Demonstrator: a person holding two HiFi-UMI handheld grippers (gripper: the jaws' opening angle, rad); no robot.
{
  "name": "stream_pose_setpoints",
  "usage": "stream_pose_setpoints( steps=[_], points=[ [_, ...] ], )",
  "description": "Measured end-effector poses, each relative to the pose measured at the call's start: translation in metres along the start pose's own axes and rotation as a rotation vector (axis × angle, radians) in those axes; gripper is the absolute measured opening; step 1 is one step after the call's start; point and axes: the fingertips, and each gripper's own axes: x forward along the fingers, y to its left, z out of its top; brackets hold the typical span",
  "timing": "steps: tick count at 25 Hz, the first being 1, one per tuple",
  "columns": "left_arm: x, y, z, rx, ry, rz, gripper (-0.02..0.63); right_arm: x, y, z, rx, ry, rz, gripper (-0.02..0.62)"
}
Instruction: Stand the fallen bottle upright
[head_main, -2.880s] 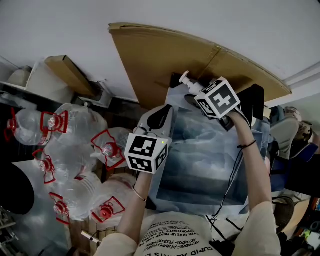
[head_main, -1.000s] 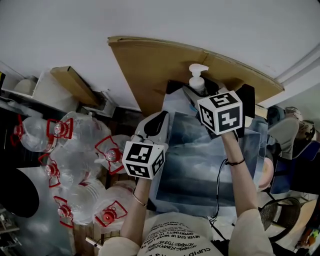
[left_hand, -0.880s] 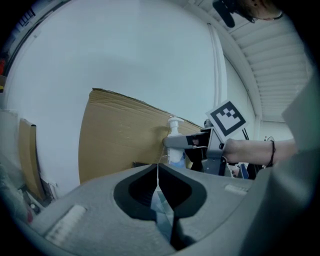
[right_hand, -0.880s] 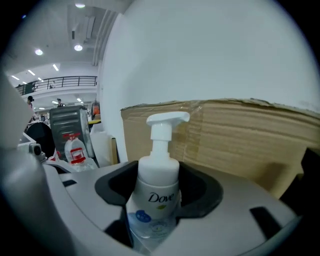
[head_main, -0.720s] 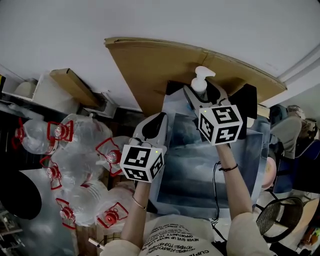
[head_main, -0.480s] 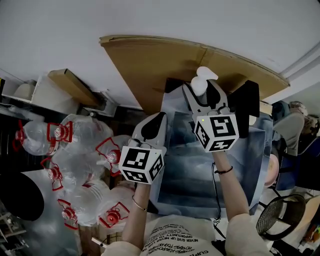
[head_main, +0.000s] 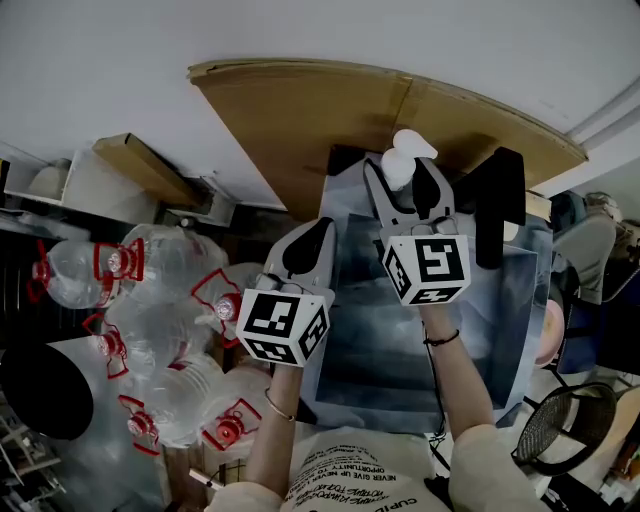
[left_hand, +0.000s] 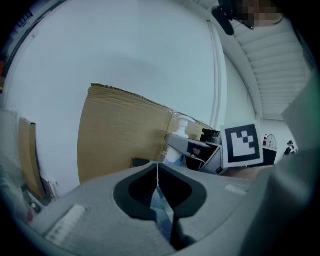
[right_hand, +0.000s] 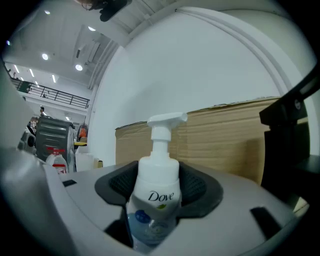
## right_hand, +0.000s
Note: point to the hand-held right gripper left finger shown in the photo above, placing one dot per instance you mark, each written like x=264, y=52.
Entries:
x=82, y=207

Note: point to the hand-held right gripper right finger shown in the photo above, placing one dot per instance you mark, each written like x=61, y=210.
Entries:
x=225, y=212

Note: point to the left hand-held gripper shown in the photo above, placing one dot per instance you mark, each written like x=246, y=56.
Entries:
x=27, y=141

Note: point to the white pump bottle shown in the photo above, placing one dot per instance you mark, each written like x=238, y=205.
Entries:
x=160, y=180

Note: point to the cluster of clear water jugs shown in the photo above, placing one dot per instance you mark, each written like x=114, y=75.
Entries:
x=58, y=160

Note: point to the white plastic container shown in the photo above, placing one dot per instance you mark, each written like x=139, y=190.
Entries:
x=83, y=162

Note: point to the black metal railing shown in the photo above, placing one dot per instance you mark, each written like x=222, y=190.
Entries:
x=55, y=95

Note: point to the orange bag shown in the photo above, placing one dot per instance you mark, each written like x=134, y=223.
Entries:
x=83, y=131

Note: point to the strip ceiling light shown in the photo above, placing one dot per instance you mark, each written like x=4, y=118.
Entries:
x=16, y=68
x=31, y=72
x=53, y=78

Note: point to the large cardboard sheet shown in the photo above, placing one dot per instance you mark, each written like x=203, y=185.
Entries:
x=212, y=140

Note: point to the round ceiling light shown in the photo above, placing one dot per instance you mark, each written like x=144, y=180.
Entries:
x=45, y=56
x=78, y=67
x=47, y=12
x=91, y=28

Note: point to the black head-worn camera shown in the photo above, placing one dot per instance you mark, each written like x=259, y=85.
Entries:
x=113, y=10

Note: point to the white wall conduit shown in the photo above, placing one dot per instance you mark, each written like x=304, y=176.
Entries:
x=250, y=40

